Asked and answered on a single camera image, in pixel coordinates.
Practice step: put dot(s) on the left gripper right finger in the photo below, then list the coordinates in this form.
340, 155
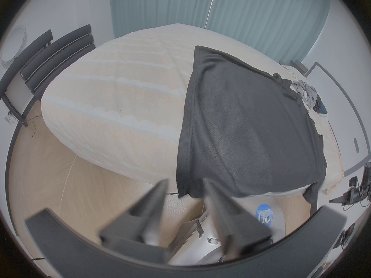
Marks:
232, 224

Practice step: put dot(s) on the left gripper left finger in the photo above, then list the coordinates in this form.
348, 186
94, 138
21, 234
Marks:
145, 219

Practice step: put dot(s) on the black T-shirt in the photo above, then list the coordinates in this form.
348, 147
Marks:
246, 126

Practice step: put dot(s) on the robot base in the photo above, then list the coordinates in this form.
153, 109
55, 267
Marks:
197, 242

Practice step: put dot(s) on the bed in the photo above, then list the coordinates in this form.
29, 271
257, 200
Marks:
116, 97

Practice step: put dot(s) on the blue and white garment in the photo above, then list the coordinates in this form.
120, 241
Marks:
324, 110

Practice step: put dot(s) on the black shiny garment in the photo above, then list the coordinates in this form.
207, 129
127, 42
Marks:
318, 101

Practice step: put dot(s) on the grey garment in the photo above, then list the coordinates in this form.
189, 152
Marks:
304, 91

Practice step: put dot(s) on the white printed pillow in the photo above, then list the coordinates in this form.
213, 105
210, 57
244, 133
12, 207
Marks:
289, 69

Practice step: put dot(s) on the grey bedside table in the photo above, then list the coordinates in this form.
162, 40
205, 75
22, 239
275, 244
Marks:
300, 66

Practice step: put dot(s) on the black chest of drawers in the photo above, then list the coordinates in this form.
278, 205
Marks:
58, 56

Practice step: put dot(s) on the blue-green curtain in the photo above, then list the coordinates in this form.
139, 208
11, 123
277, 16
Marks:
266, 19
159, 7

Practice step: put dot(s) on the white round mirror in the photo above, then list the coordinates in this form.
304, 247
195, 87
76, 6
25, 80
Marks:
13, 45

